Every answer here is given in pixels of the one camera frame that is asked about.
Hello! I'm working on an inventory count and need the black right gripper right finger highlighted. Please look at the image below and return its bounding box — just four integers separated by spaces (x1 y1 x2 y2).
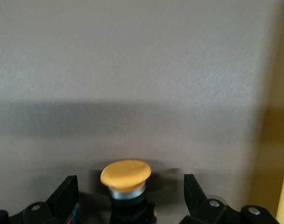
179 174 280 224

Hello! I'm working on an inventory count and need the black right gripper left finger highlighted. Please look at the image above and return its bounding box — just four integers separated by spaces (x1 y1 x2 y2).
0 175 79 224

